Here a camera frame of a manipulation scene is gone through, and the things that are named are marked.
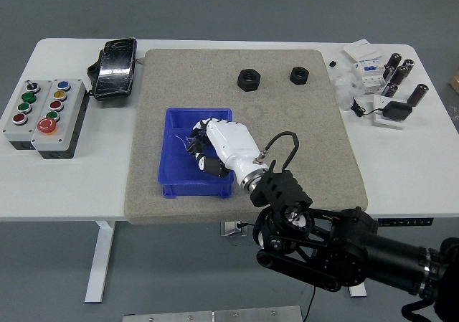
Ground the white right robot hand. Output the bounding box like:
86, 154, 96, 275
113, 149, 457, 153
186, 118, 266, 182

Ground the large black hex nut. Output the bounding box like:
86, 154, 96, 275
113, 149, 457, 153
237, 68, 262, 93

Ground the blue plastic box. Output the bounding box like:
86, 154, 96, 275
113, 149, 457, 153
157, 107, 236, 199

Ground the small black hex nut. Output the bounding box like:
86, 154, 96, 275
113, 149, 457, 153
289, 66, 312, 86

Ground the silver table motor box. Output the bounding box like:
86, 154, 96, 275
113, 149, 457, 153
219, 221, 249, 238

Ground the flat white box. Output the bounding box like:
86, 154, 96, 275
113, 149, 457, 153
343, 39, 383, 63

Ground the grey emergency-stop control box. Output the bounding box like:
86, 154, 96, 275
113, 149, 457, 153
31, 78, 91, 160

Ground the grey four-button control box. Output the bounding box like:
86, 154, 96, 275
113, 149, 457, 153
2, 80, 55, 151

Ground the white thread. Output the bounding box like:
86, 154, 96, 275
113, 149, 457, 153
174, 133, 191, 151

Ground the grey-brown foam mat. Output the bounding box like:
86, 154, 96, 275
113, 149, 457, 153
123, 48, 369, 226

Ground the crumpled clear plastic bag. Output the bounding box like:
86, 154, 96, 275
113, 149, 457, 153
331, 70, 365, 110

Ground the black wrapped device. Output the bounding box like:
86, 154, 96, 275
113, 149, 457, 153
86, 37, 139, 104

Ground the white circuit breaker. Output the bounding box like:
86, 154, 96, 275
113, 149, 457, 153
352, 57, 392, 96

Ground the silver metal plate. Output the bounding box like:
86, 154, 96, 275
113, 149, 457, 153
122, 305, 304, 322

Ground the black table control panel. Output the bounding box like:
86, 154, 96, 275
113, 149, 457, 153
377, 218, 434, 227

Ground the black adapter with cord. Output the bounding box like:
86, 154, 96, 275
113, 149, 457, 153
349, 97, 415, 123

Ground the black floor cable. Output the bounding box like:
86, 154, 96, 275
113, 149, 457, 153
237, 222, 317, 322

